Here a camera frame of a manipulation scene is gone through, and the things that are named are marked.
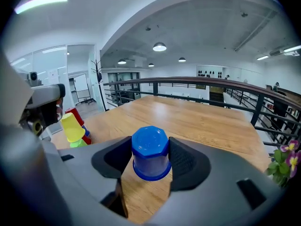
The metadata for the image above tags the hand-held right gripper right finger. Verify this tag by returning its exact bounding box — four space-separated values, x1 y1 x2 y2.
150 137 285 226

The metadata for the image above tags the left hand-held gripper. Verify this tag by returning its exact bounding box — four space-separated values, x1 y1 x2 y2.
0 53 66 141

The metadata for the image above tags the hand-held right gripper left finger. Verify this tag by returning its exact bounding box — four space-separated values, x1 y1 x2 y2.
58 136 132 218

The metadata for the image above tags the yellow plastic cup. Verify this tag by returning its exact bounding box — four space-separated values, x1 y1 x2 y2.
60 112 86 143

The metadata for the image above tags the green plastic cup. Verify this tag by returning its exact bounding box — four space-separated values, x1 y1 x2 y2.
69 139 88 148

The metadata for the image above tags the rolling whiteboard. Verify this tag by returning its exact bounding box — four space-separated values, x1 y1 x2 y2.
73 73 92 104

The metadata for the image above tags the black coat stand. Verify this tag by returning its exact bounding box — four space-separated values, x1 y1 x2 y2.
91 59 108 112

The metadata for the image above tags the purple yellow flower plant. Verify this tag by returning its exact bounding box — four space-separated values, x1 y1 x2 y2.
265 139 301 188

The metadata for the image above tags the black metal railing wooden handrail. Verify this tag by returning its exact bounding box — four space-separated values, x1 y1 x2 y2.
103 76 301 148

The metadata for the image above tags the long ceiling strip light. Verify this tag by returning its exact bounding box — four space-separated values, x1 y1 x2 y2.
14 0 69 15

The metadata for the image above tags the large dome pendant lamp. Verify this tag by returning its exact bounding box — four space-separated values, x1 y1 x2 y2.
152 42 167 52

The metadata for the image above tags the white wall display board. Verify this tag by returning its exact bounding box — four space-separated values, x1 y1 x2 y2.
197 65 223 79

